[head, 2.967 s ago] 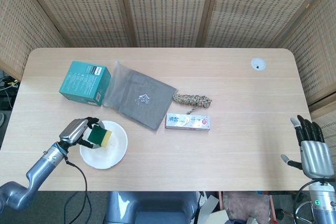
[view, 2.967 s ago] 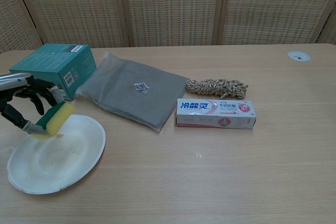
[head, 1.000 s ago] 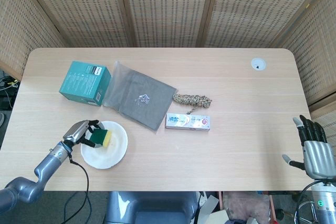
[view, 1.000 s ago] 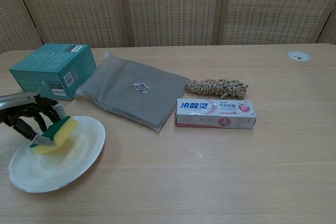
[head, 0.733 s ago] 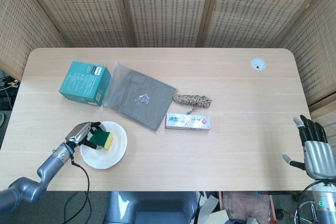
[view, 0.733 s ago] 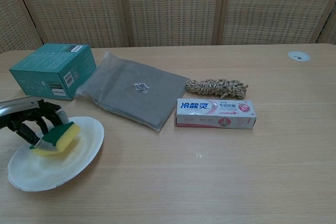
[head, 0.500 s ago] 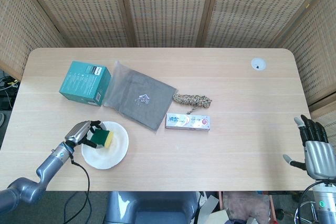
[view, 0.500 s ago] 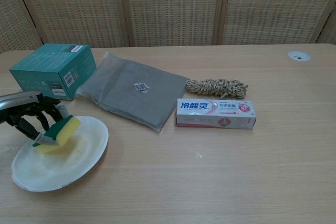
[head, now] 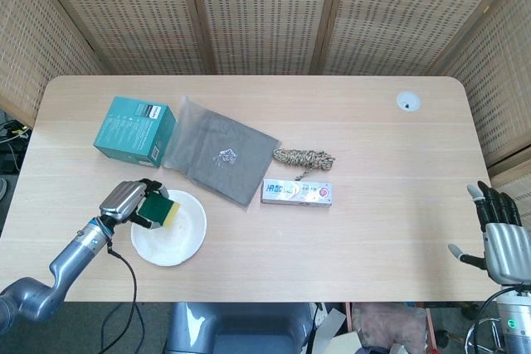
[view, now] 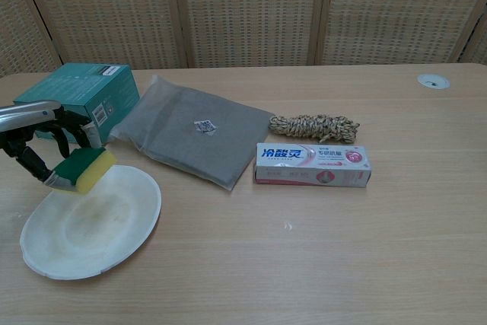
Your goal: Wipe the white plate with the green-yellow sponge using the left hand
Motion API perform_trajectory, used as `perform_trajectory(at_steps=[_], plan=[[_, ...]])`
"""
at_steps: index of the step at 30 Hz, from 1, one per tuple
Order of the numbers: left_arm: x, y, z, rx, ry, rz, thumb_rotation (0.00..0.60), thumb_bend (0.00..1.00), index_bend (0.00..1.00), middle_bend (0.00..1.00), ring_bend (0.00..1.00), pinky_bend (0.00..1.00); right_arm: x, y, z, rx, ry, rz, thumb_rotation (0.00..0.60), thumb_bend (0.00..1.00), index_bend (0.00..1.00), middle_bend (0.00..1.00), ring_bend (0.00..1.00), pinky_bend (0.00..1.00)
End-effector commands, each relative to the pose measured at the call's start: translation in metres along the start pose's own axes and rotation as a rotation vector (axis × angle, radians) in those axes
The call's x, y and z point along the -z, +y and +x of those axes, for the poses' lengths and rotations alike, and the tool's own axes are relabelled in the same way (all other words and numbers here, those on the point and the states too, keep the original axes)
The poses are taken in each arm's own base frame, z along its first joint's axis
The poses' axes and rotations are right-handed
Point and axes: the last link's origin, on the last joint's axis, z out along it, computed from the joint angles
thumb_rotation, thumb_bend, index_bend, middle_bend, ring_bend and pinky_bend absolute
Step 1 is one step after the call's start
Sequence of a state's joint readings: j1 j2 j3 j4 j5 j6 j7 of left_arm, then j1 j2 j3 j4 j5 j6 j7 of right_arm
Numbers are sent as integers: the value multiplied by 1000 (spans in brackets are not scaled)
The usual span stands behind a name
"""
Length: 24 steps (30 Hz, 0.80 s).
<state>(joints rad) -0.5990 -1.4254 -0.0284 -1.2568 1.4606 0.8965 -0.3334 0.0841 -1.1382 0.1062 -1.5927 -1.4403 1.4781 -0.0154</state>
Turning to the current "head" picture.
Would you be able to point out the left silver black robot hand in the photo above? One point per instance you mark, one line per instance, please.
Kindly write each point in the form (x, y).
(123, 202)

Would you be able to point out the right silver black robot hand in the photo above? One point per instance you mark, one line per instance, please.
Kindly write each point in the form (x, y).
(495, 238)

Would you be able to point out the yellow green sponge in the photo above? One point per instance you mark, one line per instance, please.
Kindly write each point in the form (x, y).
(158, 209)

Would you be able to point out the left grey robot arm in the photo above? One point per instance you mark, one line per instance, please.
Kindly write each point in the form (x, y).
(54, 271)

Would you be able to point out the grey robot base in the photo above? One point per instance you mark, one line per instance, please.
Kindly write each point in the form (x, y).
(238, 327)

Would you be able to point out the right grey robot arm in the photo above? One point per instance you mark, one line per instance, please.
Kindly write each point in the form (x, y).
(514, 321)

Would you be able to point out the white round plate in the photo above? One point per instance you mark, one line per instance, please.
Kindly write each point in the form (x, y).
(178, 238)

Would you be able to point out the teal cardboard box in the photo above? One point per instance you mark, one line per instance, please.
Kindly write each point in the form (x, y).
(133, 131)

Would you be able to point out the grey cloth in plastic bag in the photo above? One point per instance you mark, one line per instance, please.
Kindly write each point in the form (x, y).
(224, 155)

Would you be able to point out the white pink toothpaste box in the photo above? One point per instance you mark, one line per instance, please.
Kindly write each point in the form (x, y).
(296, 193)

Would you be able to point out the woven rattan folding screen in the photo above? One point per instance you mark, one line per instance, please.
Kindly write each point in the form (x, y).
(265, 14)

